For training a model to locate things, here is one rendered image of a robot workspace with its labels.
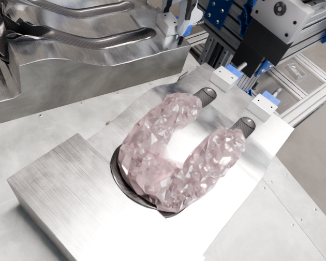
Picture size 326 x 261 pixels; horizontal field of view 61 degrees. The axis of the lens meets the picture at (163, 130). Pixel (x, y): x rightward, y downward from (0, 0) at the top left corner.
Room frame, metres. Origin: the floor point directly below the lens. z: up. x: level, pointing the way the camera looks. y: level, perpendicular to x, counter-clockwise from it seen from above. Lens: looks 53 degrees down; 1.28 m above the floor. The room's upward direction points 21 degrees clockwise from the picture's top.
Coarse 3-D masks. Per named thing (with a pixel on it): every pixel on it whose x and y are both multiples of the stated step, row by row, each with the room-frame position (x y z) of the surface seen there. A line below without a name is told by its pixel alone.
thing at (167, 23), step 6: (168, 12) 0.61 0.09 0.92; (162, 18) 0.58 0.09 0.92; (168, 18) 0.59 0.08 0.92; (174, 18) 0.60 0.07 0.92; (156, 24) 0.59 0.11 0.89; (162, 24) 0.57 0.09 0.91; (168, 24) 0.57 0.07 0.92; (174, 24) 0.57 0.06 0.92; (192, 24) 0.64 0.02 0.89; (198, 24) 0.66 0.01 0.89; (162, 30) 0.57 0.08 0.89; (168, 30) 0.56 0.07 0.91; (174, 30) 0.57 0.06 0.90; (186, 30) 0.61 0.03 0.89; (168, 36) 0.56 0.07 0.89
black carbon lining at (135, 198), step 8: (208, 88) 0.48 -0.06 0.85; (200, 96) 0.45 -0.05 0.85; (208, 96) 0.46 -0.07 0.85; (208, 104) 0.43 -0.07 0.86; (240, 120) 0.43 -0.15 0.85; (248, 120) 0.43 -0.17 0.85; (232, 128) 0.39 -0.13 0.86; (240, 128) 0.41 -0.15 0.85; (248, 128) 0.41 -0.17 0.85; (248, 136) 0.39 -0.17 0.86; (120, 144) 0.25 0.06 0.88; (112, 160) 0.22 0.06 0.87; (112, 168) 0.20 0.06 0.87; (120, 176) 0.20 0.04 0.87; (120, 184) 0.18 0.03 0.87; (128, 192) 0.18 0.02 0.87; (136, 200) 0.15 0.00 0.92; (144, 200) 0.17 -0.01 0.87; (152, 208) 0.15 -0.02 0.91; (184, 208) 0.18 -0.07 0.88; (168, 216) 0.16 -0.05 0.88
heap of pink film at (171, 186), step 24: (168, 96) 0.35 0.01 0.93; (192, 96) 0.41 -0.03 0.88; (144, 120) 0.29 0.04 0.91; (168, 120) 0.31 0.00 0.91; (192, 120) 0.34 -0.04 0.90; (144, 144) 0.25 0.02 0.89; (216, 144) 0.29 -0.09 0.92; (240, 144) 0.31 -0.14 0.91; (120, 168) 0.20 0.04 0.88; (144, 168) 0.21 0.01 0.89; (168, 168) 0.22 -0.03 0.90; (192, 168) 0.24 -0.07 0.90; (216, 168) 0.25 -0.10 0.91; (144, 192) 0.18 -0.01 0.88; (168, 192) 0.19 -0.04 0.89; (192, 192) 0.20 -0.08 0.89
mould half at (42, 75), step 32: (64, 0) 0.55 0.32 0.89; (96, 0) 0.60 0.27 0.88; (128, 0) 0.64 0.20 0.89; (96, 32) 0.49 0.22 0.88; (160, 32) 0.57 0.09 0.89; (0, 64) 0.33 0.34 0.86; (32, 64) 0.30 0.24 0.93; (64, 64) 0.34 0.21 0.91; (96, 64) 0.39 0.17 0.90; (128, 64) 0.44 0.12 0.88; (160, 64) 0.50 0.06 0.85; (0, 96) 0.26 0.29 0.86; (32, 96) 0.29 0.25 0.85; (64, 96) 0.33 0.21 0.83
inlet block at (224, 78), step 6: (222, 66) 0.54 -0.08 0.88; (228, 66) 0.56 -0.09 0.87; (240, 66) 0.59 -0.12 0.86; (216, 72) 0.51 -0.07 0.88; (222, 72) 0.52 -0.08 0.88; (228, 72) 0.53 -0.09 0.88; (234, 72) 0.55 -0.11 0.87; (240, 72) 0.56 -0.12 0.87; (210, 78) 0.51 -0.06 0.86; (216, 78) 0.50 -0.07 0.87; (222, 78) 0.50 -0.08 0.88; (228, 78) 0.51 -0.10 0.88; (234, 78) 0.51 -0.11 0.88; (240, 78) 0.56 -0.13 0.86; (216, 84) 0.50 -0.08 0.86; (222, 84) 0.50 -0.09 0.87; (228, 84) 0.49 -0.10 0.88; (222, 90) 0.49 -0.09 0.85; (228, 90) 0.50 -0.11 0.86
